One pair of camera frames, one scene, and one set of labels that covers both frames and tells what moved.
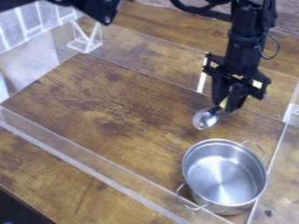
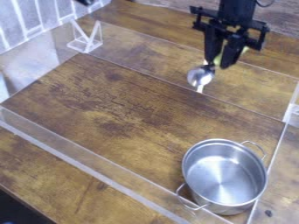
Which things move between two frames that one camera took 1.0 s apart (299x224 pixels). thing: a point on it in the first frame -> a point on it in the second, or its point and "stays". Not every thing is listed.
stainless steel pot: (225, 176) stays
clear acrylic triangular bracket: (85, 43) stays
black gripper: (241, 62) -> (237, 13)
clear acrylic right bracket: (292, 117) stays
